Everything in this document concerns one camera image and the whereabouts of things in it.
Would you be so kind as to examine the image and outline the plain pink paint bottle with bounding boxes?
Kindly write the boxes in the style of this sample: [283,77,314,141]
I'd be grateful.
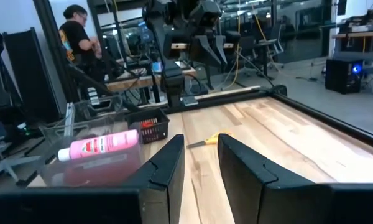
[57,128,140,163]

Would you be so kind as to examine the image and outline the yellow floor cable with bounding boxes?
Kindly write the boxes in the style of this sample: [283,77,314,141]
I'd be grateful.
[229,0,268,91]

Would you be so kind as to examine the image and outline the smoky clear plastic bin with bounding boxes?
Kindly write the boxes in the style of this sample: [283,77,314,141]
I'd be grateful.
[38,122,144,188]

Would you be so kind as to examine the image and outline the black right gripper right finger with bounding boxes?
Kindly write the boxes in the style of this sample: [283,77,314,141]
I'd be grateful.
[216,133,331,224]

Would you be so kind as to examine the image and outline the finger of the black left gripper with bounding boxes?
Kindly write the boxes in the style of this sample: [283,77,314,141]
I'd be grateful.
[193,34,222,67]
[215,34,229,65]

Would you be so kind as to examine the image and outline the black slotted plastic basket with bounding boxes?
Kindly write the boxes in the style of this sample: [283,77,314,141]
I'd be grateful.
[124,107,171,145]

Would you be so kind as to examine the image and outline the grey chair base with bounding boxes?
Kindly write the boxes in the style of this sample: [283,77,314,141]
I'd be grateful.
[0,142,42,185]

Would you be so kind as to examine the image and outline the black upright panel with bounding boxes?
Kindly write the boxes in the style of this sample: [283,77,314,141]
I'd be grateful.
[2,27,62,123]

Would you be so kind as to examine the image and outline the orange-handled scissors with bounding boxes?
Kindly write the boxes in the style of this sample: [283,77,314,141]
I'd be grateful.
[186,131,234,150]

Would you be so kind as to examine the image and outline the black computer tower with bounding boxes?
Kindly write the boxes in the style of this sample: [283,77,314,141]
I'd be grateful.
[324,58,365,95]

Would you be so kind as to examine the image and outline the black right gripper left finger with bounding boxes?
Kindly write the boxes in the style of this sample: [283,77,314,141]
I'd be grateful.
[123,133,186,224]

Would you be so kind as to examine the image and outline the person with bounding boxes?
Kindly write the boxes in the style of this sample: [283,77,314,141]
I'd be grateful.
[58,4,106,82]

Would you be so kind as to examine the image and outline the red-handled scissors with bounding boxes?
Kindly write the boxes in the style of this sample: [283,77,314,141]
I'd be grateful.
[140,119,158,129]

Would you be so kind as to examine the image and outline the wooden workbench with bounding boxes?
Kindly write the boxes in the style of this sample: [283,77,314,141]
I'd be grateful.
[104,66,197,93]

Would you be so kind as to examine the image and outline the large clear plastic tray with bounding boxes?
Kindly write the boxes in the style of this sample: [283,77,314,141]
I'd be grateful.
[39,94,129,147]

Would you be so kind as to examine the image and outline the black office chair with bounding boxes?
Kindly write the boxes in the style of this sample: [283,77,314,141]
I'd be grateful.
[257,21,286,70]

